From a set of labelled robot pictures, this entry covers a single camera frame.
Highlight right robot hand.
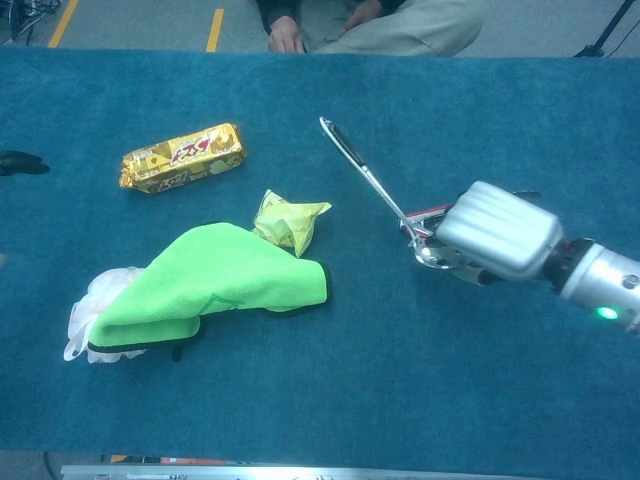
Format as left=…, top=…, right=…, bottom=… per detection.
left=434, top=180, right=565, bottom=287

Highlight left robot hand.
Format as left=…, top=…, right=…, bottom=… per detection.
left=0, top=148, right=51, bottom=177

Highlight red-handled metal tongs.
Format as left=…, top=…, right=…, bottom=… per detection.
left=399, top=189, right=544, bottom=236

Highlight steel ladle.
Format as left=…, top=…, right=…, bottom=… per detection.
left=318, top=116, right=466, bottom=271

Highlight white mesh bath sponge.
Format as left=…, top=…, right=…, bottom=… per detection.
left=63, top=264, right=151, bottom=365

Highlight golden biscuit package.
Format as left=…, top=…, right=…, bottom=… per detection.
left=117, top=121, right=249, bottom=195

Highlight yellow snack bag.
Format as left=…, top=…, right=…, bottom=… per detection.
left=251, top=188, right=333, bottom=259

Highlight green microfibre towel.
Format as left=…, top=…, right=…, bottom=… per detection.
left=87, top=222, right=335, bottom=362

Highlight blue table cloth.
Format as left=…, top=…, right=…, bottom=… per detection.
left=0, top=46, right=640, bottom=476

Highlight seated person in khaki trousers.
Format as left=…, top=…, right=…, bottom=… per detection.
left=254, top=0, right=484, bottom=57

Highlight black tripod stand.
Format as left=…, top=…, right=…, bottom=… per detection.
left=573, top=0, right=640, bottom=59

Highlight bundle of cables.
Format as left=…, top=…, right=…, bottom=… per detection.
left=0, top=0, right=61, bottom=46

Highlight aluminium rail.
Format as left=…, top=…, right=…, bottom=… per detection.
left=59, top=463, right=640, bottom=480

